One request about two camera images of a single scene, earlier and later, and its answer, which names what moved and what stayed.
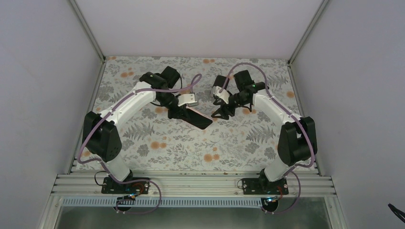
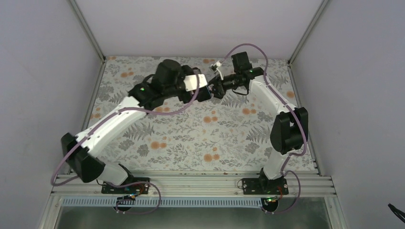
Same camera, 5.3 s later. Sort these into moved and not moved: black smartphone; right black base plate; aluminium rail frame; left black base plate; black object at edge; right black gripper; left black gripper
Moved: black smartphone; right black gripper; left black gripper
Not moved: right black base plate; left black base plate; aluminium rail frame; black object at edge
